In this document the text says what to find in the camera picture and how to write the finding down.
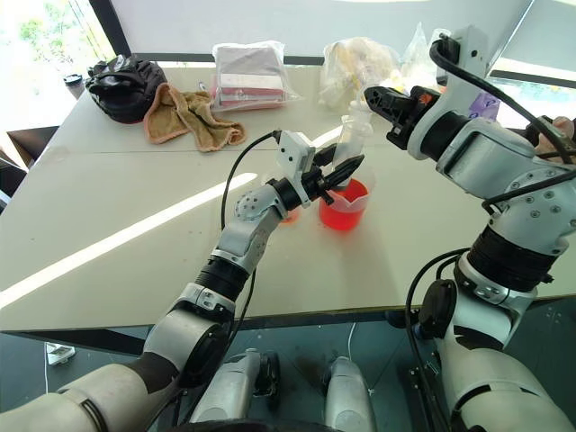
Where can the plastic bag with pink boxes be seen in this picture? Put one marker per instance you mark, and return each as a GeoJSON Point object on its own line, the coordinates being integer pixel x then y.
{"type": "Point", "coordinates": [249, 76]}

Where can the clear crumpled plastic bag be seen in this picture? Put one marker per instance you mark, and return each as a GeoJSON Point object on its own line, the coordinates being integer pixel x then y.
{"type": "Point", "coordinates": [420, 49]}

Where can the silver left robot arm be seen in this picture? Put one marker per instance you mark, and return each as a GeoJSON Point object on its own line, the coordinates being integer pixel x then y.
{"type": "Point", "coordinates": [252, 234]}

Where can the clear cup with red liquid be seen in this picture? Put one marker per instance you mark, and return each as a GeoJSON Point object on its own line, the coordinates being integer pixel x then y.
{"type": "Point", "coordinates": [344, 209]}
{"type": "Point", "coordinates": [291, 219]}

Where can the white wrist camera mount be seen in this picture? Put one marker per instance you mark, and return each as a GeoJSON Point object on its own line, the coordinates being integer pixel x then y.
{"type": "Point", "coordinates": [454, 90]}
{"type": "Point", "coordinates": [292, 153]}

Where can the white power strip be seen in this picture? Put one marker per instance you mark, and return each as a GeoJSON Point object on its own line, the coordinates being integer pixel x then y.
{"type": "Point", "coordinates": [58, 353]}

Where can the black fabric bag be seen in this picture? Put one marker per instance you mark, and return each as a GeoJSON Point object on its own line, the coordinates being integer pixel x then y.
{"type": "Point", "coordinates": [123, 90]}

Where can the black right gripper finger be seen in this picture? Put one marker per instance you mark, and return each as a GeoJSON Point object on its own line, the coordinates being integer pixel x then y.
{"type": "Point", "coordinates": [387, 96]}
{"type": "Point", "coordinates": [393, 116]}

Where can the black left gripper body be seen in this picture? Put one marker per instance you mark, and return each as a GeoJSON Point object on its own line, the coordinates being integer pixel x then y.
{"type": "Point", "coordinates": [317, 182]}

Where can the dark side cabinet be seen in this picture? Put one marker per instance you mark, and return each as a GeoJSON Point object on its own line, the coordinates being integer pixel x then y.
{"type": "Point", "coordinates": [27, 144]}

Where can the white cup with dark lid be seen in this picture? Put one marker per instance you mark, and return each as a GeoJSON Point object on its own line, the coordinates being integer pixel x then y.
{"type": "Point", "coordinates": [74, 85]}

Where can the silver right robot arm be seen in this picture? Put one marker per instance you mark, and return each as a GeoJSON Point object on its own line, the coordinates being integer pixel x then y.
{"type": "Point", "coordinates": [495, 148]}

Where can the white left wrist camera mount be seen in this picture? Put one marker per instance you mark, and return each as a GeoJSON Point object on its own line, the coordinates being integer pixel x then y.
{"type": "Point", "coordinates": [292, 153]}

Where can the silver robot leg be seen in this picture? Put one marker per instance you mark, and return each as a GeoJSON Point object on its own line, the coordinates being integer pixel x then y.
{"type": "Point", "coordinates": [348, 391]}
{"type": "Point", "coordinates": [231, 391]}

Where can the person's bare hand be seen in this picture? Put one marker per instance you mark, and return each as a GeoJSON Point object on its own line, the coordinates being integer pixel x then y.
{"type": "Point", "coordinates": [558, 126]}

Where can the plastic bag with yellowish items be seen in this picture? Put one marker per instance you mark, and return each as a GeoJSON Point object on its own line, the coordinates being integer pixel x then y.
{"type": "Point", "coordinates": [351, 67]}

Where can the purple printed packet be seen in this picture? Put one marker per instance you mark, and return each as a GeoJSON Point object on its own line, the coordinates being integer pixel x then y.
{"type": "Point", "coordinates": [483, 107]}

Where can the clear plastic bottle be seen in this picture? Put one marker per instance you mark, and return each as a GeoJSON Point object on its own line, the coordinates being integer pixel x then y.
{"type": "Point", "coordinates": [355, 135]}

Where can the brown crumpled towel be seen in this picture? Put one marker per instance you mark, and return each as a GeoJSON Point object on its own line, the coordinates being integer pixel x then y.
{"type": "Point", "coordinates": [189, 119]}

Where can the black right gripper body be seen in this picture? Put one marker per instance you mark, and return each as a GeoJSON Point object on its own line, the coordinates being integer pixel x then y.
{"type": "Point", "coordinates": [416, 105]}

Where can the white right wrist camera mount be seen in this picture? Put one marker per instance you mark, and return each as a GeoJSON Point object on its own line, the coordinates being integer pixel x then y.
{"type": "Point", "coordinates": [454, 90]}

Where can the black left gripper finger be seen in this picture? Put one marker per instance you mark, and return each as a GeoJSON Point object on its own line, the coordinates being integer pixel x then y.
{"type": "Point", "coordinates": [326, 155]}
{"type": "Point", "coordinates": [344, 171]}

